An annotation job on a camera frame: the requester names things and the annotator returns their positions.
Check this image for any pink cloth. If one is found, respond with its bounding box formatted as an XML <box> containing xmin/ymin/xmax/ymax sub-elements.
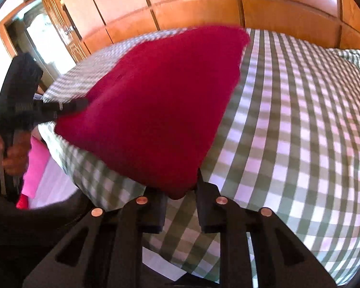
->
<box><xmin>16</xmin><ymin>136</ymin><xmax>52</xmax><ymax>210</ymax></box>

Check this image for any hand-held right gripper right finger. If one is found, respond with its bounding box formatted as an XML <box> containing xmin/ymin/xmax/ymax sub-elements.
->
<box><xmin>196</xmin><ymin>168</ymin><xmax>338</xmax><ymax>288</ymax></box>

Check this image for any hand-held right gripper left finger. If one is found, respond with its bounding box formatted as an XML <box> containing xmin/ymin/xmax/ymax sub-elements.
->
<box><xmin>22</xmin><ymin>191</ymin><xmax>168</xmax><ymax>288</ymax></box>

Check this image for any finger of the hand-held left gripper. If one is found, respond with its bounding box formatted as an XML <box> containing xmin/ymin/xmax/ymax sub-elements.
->
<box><xmin>58</xmin><ymin>97</ymin><xmax>90</xmax><ymax>120</ymax></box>

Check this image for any wooden door frame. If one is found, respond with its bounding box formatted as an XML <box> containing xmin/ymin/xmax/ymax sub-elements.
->
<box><xmin>0</xmin><ymin>0</ymin><xmax>78</xmax><ymax>80</ymax></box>

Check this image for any red knitted garment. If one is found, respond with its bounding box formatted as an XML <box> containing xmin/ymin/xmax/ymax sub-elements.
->
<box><xmin>54</xmin><ymin>25</ymin><xmax>251</xmax><ymax>200</ymax></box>

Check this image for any green gingham pillow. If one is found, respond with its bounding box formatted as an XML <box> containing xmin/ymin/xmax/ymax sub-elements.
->
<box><xmin>327</xmin><ymin>48</ymin><xmax>360</xmax><ymax>77</ymax></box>

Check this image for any wooden wardrobe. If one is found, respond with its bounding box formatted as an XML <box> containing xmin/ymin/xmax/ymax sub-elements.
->
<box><xmin>42</xmin><ymin>0</ymin><xmax>360</xmax><ymax>74</ymax></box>

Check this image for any person's left hand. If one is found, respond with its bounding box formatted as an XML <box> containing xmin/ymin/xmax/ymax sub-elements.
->
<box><xmin>0</xmin><ymin>133</ymin><xmax>32</xmax><ymax>184</ymax></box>

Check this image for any green gingham bed sheet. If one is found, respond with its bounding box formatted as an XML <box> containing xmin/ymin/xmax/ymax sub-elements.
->
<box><xmin>37</xmin><ymin>28</ymin><xmax>360</xmax><ymax>287</ymax></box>

